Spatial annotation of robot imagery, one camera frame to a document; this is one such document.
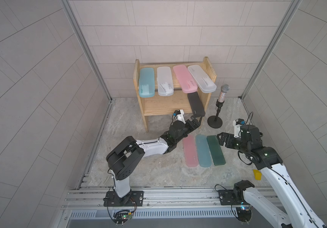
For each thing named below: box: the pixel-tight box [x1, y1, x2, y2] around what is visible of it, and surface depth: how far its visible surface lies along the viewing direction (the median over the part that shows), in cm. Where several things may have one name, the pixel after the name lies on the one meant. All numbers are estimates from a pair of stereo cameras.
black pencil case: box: [187, 91, 206, 118], surface depth 87 cm
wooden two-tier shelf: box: [133, 56, 217, 133], surface depth 71 cm
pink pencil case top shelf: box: [172, 64, 198, 94], surface depth 69 cm
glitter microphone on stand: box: [207, 83, 231, 129], surface depth 93 cm
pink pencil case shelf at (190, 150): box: [182, 134, 199, 168], surface depth 88 cm
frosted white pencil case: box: [187, 64, 217, 94], surface depth 68 cm
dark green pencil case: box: [206, 134, 226, 166], surface depth 87 cm
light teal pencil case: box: [138, 67, 156, 99], surface depth 67 cm
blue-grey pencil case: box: [195, 134, 212, 168], surface depth 90 cm
